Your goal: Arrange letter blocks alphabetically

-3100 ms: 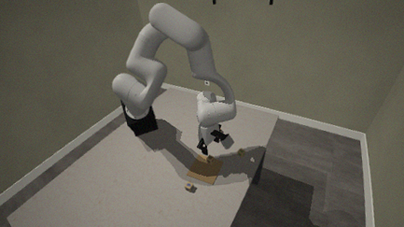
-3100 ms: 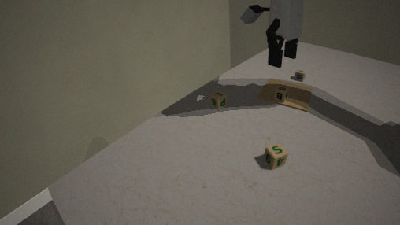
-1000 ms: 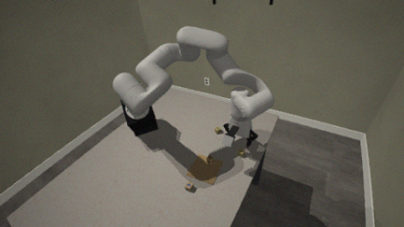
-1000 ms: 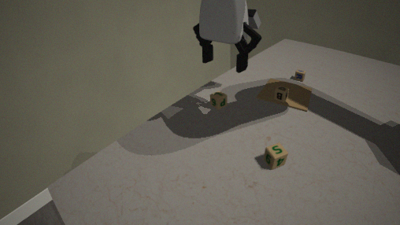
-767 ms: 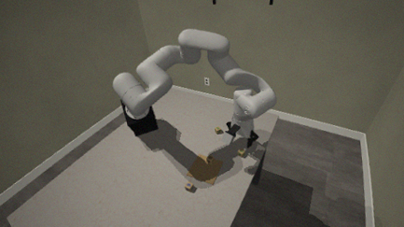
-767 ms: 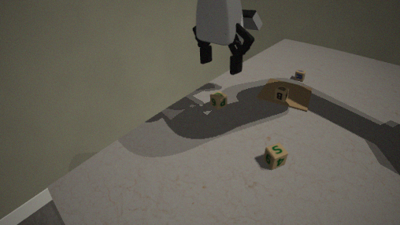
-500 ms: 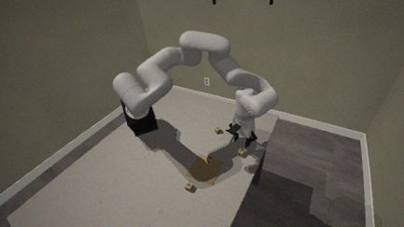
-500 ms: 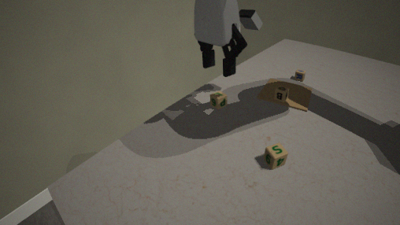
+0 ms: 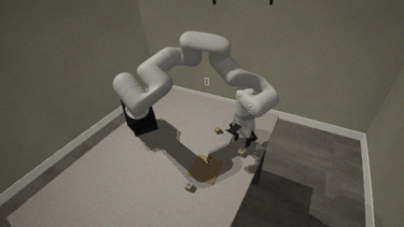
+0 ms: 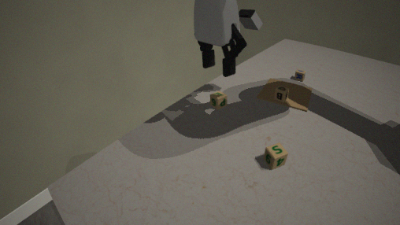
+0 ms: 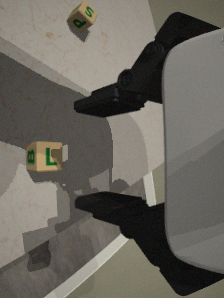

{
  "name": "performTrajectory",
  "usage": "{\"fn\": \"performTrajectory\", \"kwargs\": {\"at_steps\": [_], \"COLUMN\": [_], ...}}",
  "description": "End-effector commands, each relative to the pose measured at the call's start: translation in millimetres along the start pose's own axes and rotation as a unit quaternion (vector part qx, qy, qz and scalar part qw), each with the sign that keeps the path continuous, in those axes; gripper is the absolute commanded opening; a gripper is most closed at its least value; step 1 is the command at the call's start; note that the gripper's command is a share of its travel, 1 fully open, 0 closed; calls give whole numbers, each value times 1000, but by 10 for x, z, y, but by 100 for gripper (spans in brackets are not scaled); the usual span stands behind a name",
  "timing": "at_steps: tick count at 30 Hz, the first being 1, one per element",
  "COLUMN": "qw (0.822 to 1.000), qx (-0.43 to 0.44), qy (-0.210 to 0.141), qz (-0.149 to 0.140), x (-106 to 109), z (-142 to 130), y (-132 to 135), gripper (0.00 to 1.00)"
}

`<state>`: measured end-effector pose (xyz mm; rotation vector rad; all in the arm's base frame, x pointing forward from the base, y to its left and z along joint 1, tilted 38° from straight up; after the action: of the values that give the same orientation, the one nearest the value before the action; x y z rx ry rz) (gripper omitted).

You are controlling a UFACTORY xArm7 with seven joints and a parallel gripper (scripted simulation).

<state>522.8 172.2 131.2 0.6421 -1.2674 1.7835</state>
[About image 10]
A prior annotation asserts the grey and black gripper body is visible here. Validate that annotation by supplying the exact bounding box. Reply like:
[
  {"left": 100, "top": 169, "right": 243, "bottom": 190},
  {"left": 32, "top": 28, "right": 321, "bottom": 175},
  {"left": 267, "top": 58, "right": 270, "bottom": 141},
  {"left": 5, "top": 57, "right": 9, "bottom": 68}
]
[{"left": 194, "top": 0, "right": 240, "bottom": 46}]

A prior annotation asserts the tan flat mat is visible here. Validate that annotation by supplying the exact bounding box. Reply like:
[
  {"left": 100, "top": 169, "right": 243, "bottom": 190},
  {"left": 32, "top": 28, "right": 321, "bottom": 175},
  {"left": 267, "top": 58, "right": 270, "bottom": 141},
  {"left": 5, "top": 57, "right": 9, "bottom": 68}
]
[{"left": 257, "top": 78, "right": 312, "bottom": 112}]

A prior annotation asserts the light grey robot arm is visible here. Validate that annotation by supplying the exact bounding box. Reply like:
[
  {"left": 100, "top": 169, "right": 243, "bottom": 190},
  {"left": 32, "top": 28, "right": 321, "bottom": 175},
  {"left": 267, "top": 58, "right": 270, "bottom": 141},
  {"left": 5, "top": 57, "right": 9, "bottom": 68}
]
[{"left": 239, "top": 9, "right": 263, "bottom": 30}]

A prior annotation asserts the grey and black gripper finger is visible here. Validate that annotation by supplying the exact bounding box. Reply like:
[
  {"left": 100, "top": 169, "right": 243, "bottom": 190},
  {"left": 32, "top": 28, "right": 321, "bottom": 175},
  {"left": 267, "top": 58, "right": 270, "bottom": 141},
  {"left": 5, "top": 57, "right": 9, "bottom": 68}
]
[
  {"left": 222, "top": 24, "right": 247, "bottom": 77},
  {"left": 198, "top": 41, "right": 215, "bottom": 68}
]

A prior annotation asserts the tan block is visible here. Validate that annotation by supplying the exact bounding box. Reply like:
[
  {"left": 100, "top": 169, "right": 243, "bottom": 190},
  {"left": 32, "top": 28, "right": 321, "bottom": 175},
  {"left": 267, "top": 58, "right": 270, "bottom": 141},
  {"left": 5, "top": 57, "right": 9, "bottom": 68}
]
[
  {"left": 210, "top": 91, "right": 227, "bottom": 109},
  {"left": 294, "top": 69, "right": 306, "bottom": 82},
  {"left": 264, "top": 143, "right": 288, "bottom": 170},
  {"left": 274, "top": 86, "right": 289, "bottom": 102}
]

